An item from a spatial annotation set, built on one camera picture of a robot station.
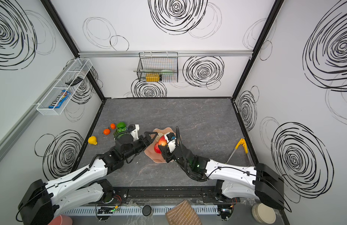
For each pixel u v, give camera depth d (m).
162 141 0.71
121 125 1.00
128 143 0.58
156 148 0.85
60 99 0.68
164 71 0.89
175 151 0.64
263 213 0.63
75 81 0.79
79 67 0.91
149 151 0.86
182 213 0.68
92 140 0.91
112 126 0.99
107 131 0.98
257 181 0.42
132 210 0.64
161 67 0.99
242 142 0.92
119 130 0.95
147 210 0.62
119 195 0.73
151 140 0.68
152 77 0.87
